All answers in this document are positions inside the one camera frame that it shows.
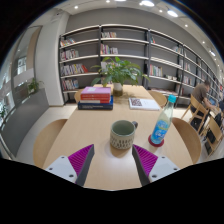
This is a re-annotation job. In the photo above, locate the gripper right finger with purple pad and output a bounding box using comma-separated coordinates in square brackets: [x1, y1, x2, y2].
[132, 144, 179, 186]

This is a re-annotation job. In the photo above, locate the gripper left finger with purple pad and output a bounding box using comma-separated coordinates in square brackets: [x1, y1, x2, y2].
[46, 144, 95, 187]

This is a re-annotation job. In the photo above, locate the clear water bottle blue cap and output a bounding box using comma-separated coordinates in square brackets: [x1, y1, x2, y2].
[152, 95, 176, 141]

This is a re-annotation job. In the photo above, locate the red round coaster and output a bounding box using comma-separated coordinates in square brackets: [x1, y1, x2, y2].
[148, 134, 164, 147]

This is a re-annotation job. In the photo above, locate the wooden chair near right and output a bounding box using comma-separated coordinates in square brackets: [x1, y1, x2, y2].
[172, 117, 202, 164]

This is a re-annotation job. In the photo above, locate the wooden chair near left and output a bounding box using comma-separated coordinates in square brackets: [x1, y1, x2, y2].
[33, 119, 67, 168]

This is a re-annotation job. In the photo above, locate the green ceramic mug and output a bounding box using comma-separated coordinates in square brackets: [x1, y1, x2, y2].
[110, 120, 138, 150]

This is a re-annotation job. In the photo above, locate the dark blue bottom book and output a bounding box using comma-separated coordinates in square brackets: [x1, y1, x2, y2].
[78, 96, 113, 110]

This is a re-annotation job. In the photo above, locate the open white magazine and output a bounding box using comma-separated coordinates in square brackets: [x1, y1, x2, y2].
[129, 98, 160, 111]

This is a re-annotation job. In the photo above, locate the wooden chair far right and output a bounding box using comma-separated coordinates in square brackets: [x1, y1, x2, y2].
[149, 90, 167, 108]

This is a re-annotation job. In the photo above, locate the wooden chair far left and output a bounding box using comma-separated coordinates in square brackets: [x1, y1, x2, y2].
[74, 89, 84, 103]

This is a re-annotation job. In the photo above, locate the seated man brown shirt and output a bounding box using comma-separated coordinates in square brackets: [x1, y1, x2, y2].
[191, 80, 214, 130]

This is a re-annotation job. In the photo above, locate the light wooden slatted chair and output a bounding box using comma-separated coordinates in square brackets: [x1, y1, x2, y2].
[182, 96, 209, 124]

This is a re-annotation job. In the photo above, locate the red middle book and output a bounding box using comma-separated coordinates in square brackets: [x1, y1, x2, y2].
[81, 94, 111, 103]

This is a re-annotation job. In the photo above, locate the pink top book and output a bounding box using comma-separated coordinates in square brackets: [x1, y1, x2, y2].
[81, 87, 111, 94]

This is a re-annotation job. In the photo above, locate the small plant on ledge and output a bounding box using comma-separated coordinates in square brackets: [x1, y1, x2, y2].
[27, 78, 43, 94]

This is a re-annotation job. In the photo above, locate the potted green plant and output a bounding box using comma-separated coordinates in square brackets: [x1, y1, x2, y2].
[91, 56, 149, 96]

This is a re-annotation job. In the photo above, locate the large grey bookshelf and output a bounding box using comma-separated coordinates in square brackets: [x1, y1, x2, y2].
[59, 24, 222, 105]

